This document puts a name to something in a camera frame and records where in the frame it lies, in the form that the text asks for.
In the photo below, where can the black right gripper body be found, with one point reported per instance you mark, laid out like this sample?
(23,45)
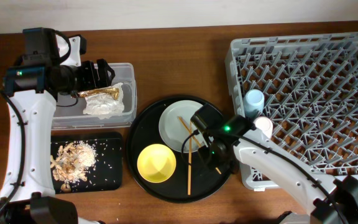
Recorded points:
(215,157)

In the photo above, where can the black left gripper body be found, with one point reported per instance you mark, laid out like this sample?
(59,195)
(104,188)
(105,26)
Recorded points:
(79,78)

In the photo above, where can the pink cup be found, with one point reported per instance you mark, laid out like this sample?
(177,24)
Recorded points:
(265,125)

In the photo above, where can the white paper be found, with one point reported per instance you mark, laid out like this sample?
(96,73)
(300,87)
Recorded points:
(102,104)

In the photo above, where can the light blue cup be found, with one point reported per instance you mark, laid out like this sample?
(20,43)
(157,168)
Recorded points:
(253,103)

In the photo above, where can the gold foil wrapper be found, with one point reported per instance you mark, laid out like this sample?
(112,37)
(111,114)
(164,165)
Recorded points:
(114,92)

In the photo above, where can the yellow bowl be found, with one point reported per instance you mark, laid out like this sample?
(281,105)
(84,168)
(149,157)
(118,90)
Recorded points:
(156,163)

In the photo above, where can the food scraps pile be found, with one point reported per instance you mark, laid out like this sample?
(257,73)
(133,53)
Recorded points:
(72,164)

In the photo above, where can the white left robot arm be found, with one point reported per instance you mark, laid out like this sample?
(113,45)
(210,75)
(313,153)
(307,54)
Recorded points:
(49,67)

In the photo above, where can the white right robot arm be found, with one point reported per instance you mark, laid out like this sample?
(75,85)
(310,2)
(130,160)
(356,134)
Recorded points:
(325,198)

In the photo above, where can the grey dishwasher rack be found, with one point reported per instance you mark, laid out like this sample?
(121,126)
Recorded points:
(310,88)

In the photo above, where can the clear plastic bin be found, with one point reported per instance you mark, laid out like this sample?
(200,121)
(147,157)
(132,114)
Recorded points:
(70,111)

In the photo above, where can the black round tray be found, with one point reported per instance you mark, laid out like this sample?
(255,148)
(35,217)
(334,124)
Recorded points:
(144,132)

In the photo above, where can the black rectangular tray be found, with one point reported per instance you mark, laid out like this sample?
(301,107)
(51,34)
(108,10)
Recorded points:
(107,173)

